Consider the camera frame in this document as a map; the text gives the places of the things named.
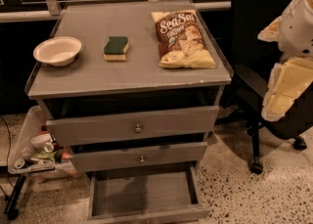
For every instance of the grey top drawer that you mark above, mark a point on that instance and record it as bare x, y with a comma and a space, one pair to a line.
136, 125

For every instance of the grey middle drawer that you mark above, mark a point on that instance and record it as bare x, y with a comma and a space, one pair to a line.
137, 157

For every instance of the clear plastic side bin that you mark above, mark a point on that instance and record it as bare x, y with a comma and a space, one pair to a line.
52, 160

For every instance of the brown chip bag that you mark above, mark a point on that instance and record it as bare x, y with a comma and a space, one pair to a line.
179, 40

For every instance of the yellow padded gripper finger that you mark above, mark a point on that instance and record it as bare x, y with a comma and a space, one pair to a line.
287, 83

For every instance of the black office chair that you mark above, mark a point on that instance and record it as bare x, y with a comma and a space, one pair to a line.
252, 60

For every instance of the white paper bowl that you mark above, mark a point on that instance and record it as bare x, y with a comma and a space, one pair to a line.
57, 51

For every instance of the grey bottom drawer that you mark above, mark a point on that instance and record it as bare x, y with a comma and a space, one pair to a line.
159, 194

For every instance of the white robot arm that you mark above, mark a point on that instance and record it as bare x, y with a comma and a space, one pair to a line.
293, 30

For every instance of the black stand leg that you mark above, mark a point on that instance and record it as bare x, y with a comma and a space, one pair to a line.
10, 210

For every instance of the metal can in bin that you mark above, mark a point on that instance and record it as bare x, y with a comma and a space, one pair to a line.
19, 163

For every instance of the green yellow sponge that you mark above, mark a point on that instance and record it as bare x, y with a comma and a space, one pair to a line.
116, 48

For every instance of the grey drawer cabinet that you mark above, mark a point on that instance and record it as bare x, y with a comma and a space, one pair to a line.
92, 86

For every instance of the white cup in bin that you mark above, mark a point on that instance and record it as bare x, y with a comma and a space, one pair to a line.
40, 140

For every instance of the grey drawer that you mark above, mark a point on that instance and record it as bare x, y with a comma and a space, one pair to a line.
159, 194
137, 157
136, 125

